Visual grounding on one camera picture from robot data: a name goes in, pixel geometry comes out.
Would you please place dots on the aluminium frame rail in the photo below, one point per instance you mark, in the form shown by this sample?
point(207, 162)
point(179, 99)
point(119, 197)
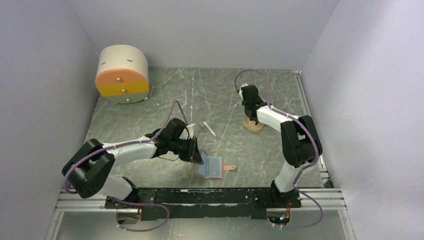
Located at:
point(319, 161)

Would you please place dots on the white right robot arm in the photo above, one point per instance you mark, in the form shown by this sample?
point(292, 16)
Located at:
point(301, 145)

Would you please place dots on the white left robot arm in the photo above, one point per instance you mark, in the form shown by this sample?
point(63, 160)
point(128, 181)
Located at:
point(89, 170)

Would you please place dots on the white pen with red cap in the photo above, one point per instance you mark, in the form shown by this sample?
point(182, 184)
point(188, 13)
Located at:
point(209, 128)

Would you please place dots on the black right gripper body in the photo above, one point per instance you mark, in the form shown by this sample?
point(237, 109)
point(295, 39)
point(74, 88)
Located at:
point(246, 106)

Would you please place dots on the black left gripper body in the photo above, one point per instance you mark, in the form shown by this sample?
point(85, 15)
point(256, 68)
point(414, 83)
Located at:
point(183, 146)

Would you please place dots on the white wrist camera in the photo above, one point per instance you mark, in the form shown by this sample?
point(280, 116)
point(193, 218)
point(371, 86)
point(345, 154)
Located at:
point(240, 92)
point(194, 127)

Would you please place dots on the round beige drawer box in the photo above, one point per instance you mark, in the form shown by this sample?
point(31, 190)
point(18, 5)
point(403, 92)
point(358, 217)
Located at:
point(122, 75)

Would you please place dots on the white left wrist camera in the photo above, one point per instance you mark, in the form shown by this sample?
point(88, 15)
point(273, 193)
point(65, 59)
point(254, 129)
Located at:
point(194, 127)

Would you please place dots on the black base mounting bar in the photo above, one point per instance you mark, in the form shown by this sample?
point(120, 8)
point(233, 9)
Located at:
point(191, 203)

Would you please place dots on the pink leather card holder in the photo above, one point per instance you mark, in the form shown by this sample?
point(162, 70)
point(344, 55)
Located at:
point(213, 167)

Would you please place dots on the beige oval tray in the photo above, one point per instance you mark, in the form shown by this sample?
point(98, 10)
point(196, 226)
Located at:
point(251, 125)

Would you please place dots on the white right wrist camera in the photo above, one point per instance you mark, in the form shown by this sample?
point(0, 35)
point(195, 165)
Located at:
point(240, 92)

